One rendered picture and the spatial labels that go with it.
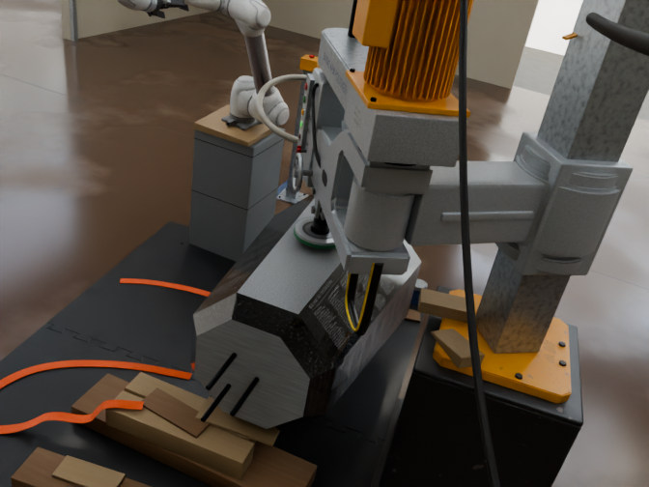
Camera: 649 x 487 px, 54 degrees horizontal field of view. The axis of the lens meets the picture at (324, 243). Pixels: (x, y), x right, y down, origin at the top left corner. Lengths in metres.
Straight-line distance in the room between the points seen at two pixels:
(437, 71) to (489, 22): 7.56
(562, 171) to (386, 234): 0.57
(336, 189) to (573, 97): 0.78
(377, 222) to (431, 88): 0.41
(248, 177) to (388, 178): 2.03
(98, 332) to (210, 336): 1.14
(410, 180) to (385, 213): 0.12
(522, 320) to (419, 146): 0.94
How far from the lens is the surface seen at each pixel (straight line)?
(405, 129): 1.65
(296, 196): 4.87
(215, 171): 3.84
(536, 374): 2.43
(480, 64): 9.35
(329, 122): 2.39
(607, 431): 3.63
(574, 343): 2.75
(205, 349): 2.47
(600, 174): 2.12
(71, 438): 2.97
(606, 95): 2.07
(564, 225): 2.13
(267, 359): 2.36
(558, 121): 2.14
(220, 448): 2.65
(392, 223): 1.86
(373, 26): 1.64
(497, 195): 2.00
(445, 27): 1.68
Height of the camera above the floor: 2.21
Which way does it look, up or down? 30 degrees down
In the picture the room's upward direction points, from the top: 10 degrees clockwise
